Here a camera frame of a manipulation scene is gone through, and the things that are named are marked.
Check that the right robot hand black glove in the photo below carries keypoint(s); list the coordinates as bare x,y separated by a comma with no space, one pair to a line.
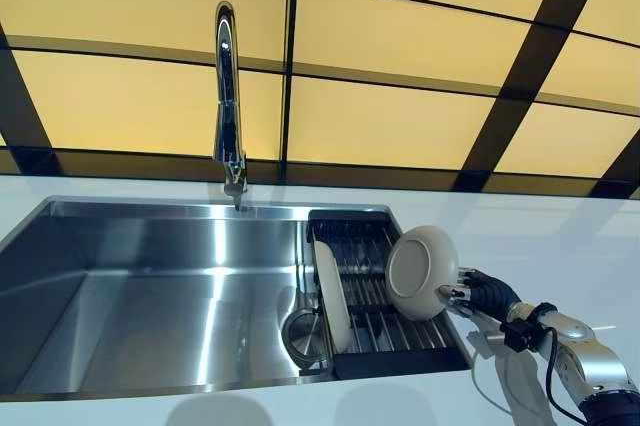
492,293

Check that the cream ceramic plate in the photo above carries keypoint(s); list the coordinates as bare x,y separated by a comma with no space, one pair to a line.
332,296
420,271

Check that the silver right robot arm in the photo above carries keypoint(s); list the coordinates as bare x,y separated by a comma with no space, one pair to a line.
595,361

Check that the black dish drying rack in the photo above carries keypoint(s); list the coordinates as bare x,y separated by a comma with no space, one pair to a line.
380,341

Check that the round steel sink strainer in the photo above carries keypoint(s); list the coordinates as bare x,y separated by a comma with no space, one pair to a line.
305,336

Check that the chrome gooseneck kitchen faucet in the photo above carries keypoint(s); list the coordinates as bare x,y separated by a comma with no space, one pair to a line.
227,111

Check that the stainless steel sink basin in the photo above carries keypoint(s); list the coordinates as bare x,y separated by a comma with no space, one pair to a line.
150,296

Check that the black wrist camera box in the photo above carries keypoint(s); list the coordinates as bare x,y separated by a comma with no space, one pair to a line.
520,335

